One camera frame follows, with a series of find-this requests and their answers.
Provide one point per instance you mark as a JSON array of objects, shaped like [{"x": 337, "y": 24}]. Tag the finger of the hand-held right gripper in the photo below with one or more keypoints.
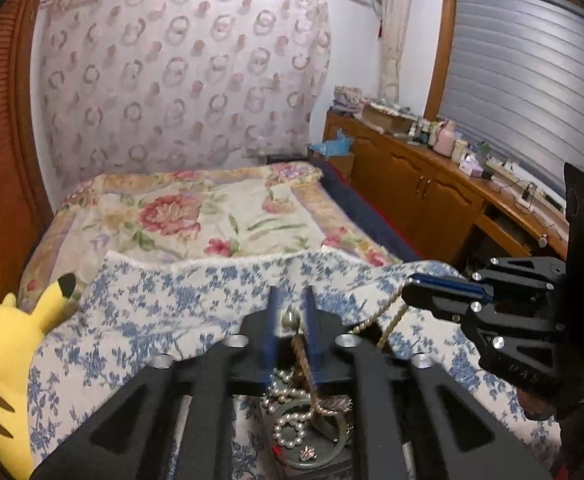
[
  {"x": 446, "y": 282},
  {"x": 441, "y": 302}
]

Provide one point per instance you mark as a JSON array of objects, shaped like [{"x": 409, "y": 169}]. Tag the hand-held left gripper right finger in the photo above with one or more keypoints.
[{"x": 314, "y": 340}]

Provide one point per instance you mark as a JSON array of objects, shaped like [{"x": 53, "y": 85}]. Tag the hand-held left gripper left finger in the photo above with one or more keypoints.
[{"x": 273, "y": 340}]

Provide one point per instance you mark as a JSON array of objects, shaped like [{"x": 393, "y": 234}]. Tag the silver jewelry piece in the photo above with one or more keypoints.
[{"x": 338, "y": 402}]

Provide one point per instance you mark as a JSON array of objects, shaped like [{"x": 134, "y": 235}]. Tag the person's right hand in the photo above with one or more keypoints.
[{"x": 536, "y": 407}]

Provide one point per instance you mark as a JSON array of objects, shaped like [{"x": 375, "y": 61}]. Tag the wooden sideboard cabinet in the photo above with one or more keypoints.
[{"x": 421, "y": 195}]

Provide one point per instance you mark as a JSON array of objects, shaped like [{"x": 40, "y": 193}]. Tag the translucent bangle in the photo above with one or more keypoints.
[{"x": 344, "y": 427}]

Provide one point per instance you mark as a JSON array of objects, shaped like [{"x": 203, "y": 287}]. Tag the dark blue bed sheet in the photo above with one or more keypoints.
[{"x": 371, "y": 215}]

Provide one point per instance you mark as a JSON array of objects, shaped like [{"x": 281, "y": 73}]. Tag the blue floral blanket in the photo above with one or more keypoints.
[{"x": 172, "y": 300}]

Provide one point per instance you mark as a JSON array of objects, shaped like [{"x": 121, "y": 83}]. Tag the small gold charm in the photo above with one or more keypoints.
[{"x": 308, "y": 454}]

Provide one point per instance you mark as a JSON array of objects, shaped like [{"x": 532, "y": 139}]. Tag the pink tissue box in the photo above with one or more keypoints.
[{"x": 471, "y": 166}]

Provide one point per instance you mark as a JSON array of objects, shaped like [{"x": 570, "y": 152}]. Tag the white power strip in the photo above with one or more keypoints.
[{"x": 504, "y": 166}]

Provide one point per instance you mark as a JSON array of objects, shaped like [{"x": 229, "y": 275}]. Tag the pink thermos jug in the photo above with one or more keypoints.
[{"x": 444, "y": 137}]

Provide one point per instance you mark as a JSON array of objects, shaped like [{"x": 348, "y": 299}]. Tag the small cosmetic bottles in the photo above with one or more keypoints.
[{"x": 421, "y": 132}]

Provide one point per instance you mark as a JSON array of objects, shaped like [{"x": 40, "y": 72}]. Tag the pink floral bedspread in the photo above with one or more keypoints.
[{"x": 172, "y": 215}]

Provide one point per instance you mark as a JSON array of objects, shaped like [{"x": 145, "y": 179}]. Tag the cardboard box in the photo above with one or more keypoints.
[{"x": 386, "y": 117}]

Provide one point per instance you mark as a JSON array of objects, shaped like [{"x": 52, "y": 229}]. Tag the blue plastic bag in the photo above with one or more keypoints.
[{"x": 334, "y": 144}]

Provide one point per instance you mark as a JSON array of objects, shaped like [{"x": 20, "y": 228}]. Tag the grey window blind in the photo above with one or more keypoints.
[{"x": 511, "y": 85}]

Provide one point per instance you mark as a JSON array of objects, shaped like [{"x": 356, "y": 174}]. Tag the stack of patterned boxes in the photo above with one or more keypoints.
[{"x": 349, "y": 97}]

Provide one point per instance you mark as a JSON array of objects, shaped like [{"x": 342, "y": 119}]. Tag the beige drape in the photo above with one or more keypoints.
[{"x": 394, "y": 35}]

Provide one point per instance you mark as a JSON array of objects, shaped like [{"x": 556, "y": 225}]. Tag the yellow plush toy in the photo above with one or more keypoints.
[{"x": 2, "y": 360}]

